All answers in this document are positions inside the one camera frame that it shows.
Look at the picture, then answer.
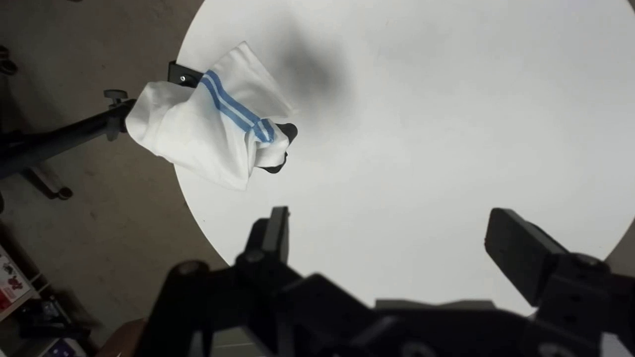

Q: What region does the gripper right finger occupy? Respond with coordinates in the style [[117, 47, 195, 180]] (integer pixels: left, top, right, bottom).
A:
[[484, 208, 635, 357]]

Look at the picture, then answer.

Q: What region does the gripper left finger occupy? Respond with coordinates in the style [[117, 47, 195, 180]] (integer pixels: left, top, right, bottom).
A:
[[134, 206, 378, 357]]

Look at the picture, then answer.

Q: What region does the white cloth with blue stripes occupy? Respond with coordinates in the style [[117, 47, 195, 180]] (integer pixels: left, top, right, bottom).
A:
[[125, 41, 293, 191]]

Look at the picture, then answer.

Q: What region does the black stand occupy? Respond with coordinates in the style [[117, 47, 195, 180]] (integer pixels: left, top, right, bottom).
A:
[[0, 60, 299, 200]]

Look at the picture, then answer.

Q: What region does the box with red print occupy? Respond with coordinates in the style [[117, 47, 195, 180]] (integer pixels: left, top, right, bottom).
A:
[[0, 246, 34, 313]]

